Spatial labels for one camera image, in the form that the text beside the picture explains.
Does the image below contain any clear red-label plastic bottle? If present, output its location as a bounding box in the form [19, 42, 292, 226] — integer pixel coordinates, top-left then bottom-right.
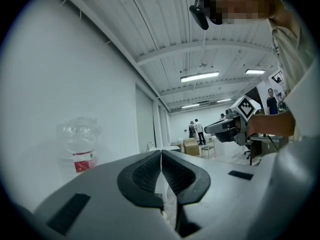
[56, 117, 102, 176]

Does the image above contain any brown cardboard box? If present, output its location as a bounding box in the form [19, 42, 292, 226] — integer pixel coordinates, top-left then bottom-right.
[183, 137, 202, 157]

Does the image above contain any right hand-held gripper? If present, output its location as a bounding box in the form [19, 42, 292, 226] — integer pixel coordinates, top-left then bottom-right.
[204, 95, 261, 147]

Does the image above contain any dark desk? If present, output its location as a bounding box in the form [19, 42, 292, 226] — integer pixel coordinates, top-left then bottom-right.
[248, 133, 290, 166]

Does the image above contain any black head-mounted camera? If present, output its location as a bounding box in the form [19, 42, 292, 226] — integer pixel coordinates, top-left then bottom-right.
[189, 0, 210, 31]

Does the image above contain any metal frame chair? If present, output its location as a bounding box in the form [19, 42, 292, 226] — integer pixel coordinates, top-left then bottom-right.
[200, 138, 217, 159]

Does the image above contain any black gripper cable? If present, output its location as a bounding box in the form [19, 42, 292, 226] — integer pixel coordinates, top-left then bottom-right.
[264, 133, 280, 152]

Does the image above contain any person's beige shirt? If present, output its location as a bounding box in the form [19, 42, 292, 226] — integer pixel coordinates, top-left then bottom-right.
[270, 18, 320, 141]

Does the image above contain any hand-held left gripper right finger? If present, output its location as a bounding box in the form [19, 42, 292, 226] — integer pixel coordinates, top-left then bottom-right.
[161, 149, 273, 240]

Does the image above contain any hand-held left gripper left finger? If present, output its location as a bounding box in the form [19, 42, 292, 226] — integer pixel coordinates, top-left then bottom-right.
[32, 149, 184, 240]

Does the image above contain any white sink unit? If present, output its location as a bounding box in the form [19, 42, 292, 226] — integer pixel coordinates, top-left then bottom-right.
[149, 144, 182, 154]

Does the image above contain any person's right forearm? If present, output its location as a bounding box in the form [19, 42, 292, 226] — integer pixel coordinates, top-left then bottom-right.
[247, 108, 297, 138]

